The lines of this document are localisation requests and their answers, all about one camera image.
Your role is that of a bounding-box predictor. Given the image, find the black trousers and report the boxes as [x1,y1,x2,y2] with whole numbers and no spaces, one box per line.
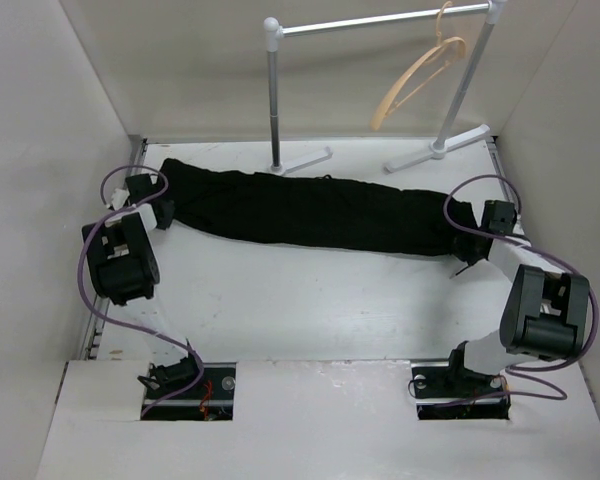
[160,159,487,262]

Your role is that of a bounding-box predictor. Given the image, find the beige wooden hanger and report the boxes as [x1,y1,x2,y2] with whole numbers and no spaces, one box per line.
[370,1,467,131]

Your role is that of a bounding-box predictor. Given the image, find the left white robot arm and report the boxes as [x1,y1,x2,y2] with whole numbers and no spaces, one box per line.
[77,169,205,400]

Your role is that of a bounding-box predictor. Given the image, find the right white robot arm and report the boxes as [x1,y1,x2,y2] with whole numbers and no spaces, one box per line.
[443,201,599,397]

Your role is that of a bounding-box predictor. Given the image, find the white clothes rack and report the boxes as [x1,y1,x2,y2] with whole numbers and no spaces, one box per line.
[260,1,511,174]

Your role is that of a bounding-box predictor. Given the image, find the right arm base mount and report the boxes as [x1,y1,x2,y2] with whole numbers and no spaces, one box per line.
[408,360,511,421]

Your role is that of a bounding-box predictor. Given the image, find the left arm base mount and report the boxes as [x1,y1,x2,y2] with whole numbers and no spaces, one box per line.
[140,363,237,422]

